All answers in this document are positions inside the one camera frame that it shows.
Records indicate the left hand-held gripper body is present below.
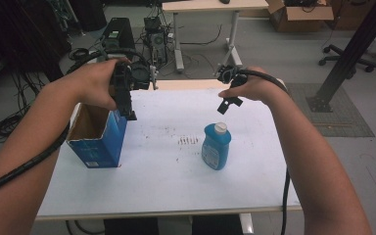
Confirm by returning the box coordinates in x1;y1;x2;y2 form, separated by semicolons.
110;60;160;99

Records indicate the thin black floor cable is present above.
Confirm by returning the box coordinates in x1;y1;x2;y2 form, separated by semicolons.
179;23;224;47

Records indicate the person's right hand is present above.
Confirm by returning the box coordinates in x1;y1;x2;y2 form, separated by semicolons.
217;67;290;107

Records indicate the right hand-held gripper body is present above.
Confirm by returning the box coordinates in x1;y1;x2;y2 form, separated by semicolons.
215;64;250;90

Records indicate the black metal stand post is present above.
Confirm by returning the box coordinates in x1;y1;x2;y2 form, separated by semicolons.
305;0;376;114

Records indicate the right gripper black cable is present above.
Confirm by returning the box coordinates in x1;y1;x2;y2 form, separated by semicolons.
238;69;292;235

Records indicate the grey floor mat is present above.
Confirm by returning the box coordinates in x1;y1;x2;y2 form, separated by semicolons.
285;82;376;138

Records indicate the person's left hand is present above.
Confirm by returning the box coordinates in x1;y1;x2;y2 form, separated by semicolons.
67;58;133;112

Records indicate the black office chair base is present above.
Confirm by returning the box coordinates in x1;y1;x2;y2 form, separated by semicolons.
317;43;376;73

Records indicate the blue bottle with white cap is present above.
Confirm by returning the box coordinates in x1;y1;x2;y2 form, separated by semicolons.
201;121;232;171

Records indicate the bundle of black floor cables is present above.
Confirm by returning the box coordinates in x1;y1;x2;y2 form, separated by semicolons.
0;70;44;144

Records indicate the brown cardboard box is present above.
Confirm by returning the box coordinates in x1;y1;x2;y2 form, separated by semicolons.
265;0;335;33

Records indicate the light wooden desk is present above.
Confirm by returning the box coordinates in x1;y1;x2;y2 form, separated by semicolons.
161;0;270;73

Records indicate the computer tower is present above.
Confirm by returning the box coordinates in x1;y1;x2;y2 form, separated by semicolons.
142;16;169;67

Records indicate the blue cardboard box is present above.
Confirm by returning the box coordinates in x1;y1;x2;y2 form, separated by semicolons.
66;102;129;169

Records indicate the black device with green label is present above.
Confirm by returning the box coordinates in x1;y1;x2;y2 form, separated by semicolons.
101;17;137;62

